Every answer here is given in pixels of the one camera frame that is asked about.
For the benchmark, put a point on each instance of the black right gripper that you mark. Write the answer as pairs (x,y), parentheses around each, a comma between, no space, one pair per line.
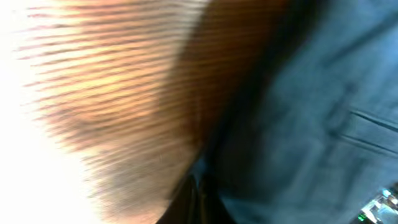
(380,210)

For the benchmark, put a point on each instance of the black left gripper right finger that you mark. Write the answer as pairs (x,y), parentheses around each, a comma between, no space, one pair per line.
(211,208)

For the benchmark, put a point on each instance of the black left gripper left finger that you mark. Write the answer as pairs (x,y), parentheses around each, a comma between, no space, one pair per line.
(182,208)

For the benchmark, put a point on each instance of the dark blue denim shorts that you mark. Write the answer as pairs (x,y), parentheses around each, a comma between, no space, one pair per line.
(311,137)

